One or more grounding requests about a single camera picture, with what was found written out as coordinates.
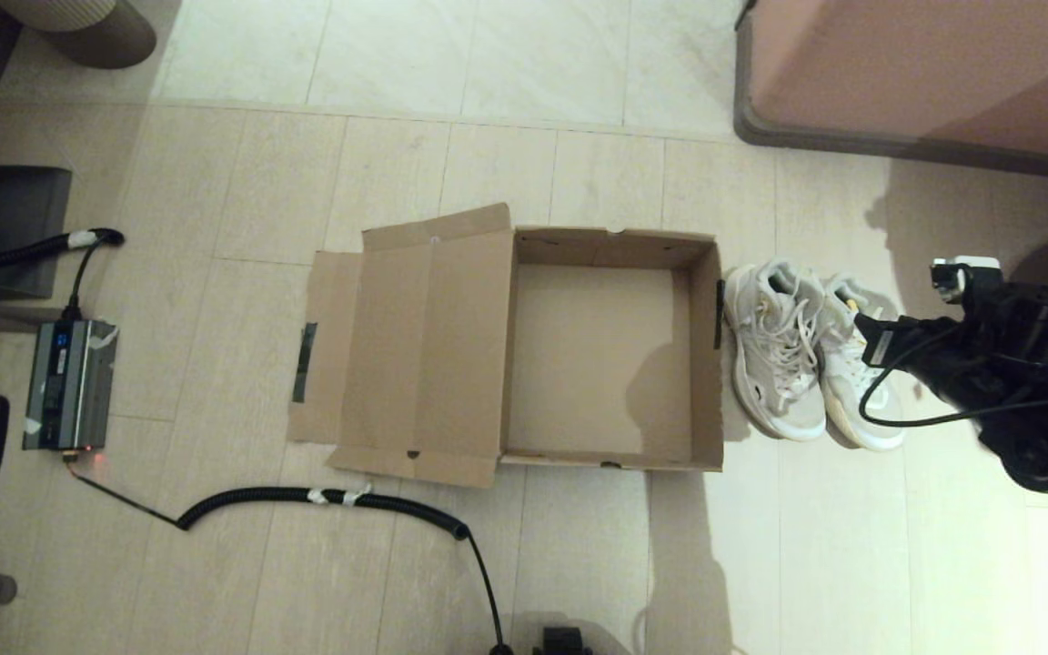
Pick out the white lace-up sneaker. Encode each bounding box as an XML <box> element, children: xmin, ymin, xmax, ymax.
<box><xmin>722</xmin><ymin>259</ymin><xmax>830</xmax><ymax>442</ymax></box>
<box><xmin>815</xmin><ymin>273</ymin><xmax>907</xmax><ymax>453</ymax></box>

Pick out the grey metal power unit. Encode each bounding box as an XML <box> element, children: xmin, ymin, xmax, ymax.
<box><xmin>22</xmin><ymin>318</ymin><xmax>121</xmax><ymax>454</ymax></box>

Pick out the long black corrugated floor cable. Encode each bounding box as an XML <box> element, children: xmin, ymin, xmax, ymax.
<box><xmin>65</xmin><ymin>458</ymin><xmax>516</xmax><ymax>655</ymax></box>

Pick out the brown cardboard shoe box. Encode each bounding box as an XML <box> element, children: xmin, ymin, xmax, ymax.
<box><xmin>286</xmin><ymin>202</ymin><xmax>725</xmax><ymax>489</ymax></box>

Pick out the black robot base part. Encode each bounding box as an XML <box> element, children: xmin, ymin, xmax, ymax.
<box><xmin>531</xmin><ymin>626</ymin><xmax>594</xmax><ymax>655</ymax></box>

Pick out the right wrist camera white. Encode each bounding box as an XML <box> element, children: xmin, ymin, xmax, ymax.
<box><xmin>932</xmin><ymin>257</ymin><xmax>1003</xmax><ymax>303</ymax></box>

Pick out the black corrugated cable white tape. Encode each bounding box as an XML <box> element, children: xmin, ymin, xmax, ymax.
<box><xmin>0</xmin><ymin>227</ymin><xmax>126</xmax><ymax>321</ymax></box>

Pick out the dark square furniture base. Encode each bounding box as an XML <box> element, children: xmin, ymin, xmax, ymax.
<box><xmin>0</xmin><ymin>166</ymin><xmax>74</xmax><ymax>301</ymax></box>

